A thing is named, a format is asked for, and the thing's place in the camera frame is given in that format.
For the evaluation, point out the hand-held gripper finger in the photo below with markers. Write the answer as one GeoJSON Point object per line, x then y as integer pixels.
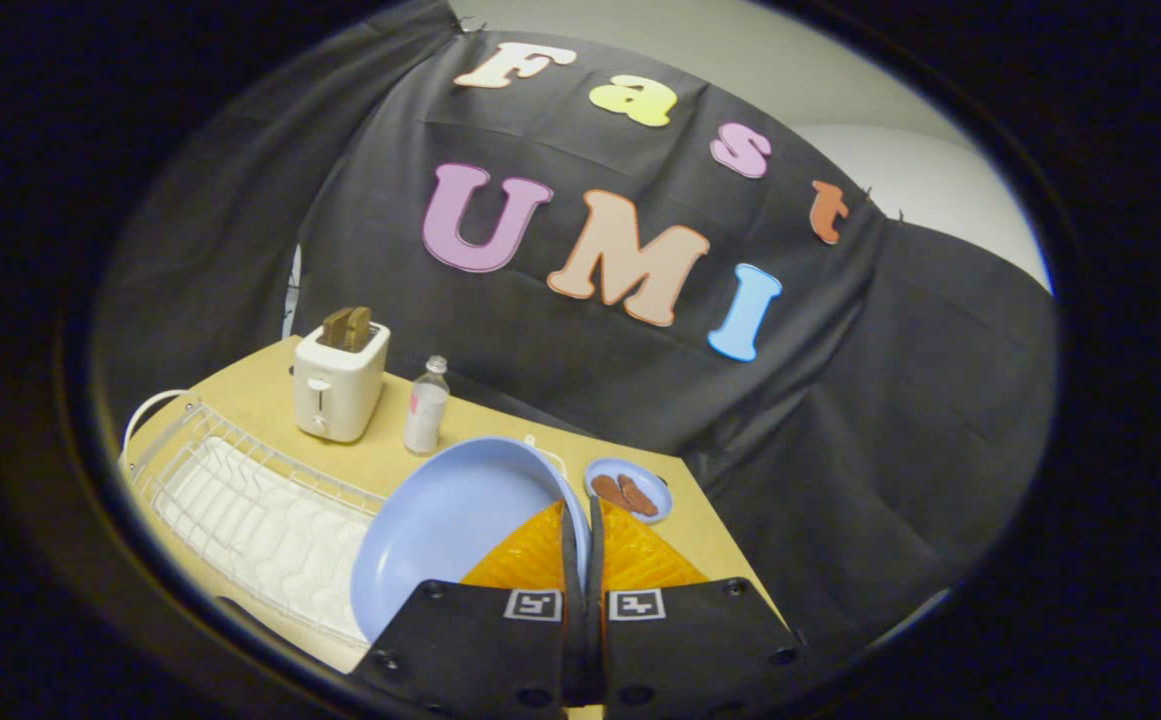
{"type": "Point", "coordinates": [572, 560]}
{"type": "Point", "coordinates": [596, 560]}

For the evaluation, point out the large blue plate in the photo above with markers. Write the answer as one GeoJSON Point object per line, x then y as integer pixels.
{"type": "Point", "coordinates": [450, 530]}

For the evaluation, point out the small blue dish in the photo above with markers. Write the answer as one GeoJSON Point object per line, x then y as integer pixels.
{"type": "Point", "coordinates": [640, 478]}

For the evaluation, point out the clear plastic bottle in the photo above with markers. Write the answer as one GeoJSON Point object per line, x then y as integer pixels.
{"type": "Point", "coordinates": [426, 412]}

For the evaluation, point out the black backdrop cloth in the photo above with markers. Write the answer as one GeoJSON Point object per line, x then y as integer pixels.
{"type": "Point", "coordinates": [580, 300]}

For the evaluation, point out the white toaster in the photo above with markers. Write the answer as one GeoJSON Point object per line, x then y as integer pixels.
{"type": "Point", "coordinates": [338, 385]}

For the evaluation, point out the toast slice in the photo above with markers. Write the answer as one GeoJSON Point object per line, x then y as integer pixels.
{"type": "Point", "coordinates": [347, 328]}

